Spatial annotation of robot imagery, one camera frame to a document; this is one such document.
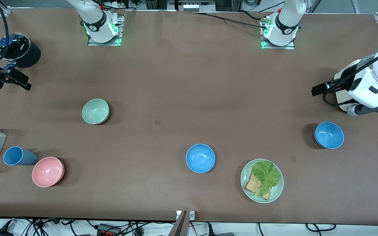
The green lettuce leaf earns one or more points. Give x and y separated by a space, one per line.
267 175

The pink bowl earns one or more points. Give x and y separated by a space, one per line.
48 171

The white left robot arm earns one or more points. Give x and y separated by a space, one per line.
289 19

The black orange power strip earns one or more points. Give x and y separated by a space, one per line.
108 230

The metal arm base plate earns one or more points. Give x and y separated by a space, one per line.
118 31
290 45

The blue bowl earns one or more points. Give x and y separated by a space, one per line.
328 135
200 158

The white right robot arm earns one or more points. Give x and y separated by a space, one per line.
94 13

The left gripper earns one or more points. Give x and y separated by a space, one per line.
342 84

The small metal bracket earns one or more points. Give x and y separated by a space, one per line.
191 215

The grey camera pole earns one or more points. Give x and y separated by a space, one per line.
179 226

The light green bowl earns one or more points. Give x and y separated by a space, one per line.
95 111

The brown bread slice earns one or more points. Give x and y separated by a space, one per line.
253 186

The black pot with glass lid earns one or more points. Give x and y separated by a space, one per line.
20 49

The blue cup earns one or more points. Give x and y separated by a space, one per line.
16 156

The cream white toaster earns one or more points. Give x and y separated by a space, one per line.
340 98

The white electronics box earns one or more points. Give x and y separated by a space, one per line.
192 5

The light green plate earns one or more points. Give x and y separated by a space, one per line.
276 191

